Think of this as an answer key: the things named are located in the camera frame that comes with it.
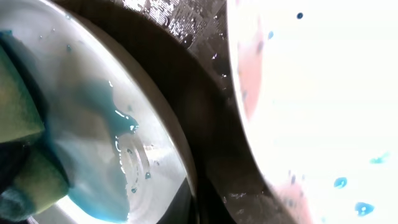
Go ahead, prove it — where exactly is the dark brown serving tray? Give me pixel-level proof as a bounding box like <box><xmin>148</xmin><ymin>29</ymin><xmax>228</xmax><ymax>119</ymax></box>
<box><xmin>60</xmin><ymin>0</ymin><xmax>292</xmax><ymax>223</ymax></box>

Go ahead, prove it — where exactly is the white plate with red rim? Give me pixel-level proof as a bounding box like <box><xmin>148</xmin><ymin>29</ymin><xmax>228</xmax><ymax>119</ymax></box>
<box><xmin>227</xmin><ymin>0</ymin><xmax>397</xmax><ymax>223</ymax></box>

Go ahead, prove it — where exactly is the green scouring sponge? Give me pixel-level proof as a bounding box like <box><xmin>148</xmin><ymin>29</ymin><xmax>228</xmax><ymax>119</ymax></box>
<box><xmin>1</xmin><ymin>30</ymin><xmax>69</xmax><ymax>223</ymax></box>

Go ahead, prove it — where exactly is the white plate with blue smear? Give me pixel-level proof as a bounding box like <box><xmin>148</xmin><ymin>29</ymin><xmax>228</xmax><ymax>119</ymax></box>
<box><xmin>1</xmin><ymin>1</ymin><xmax>198</xmax><ymax>223</ymax></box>

